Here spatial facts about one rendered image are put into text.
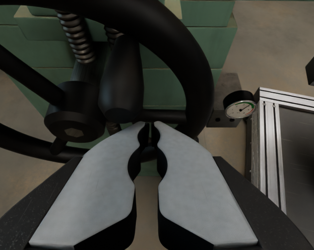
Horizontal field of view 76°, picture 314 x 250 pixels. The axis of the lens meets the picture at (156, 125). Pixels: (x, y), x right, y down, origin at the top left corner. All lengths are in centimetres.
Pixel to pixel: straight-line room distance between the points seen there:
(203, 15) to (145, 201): 84
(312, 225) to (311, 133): 40
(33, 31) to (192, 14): 22
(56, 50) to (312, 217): 95
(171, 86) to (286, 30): 174
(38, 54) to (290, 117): 103
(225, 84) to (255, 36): 140
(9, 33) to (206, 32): 33
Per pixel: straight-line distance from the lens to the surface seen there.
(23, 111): 144
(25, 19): 28
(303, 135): 111
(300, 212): 95
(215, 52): 40
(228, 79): 55
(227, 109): 44
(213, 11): 36
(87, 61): 26
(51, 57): 44
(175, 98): 49
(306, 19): 235
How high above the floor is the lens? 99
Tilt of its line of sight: 59 degrees down
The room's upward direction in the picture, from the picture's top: 2 degrees clockwise
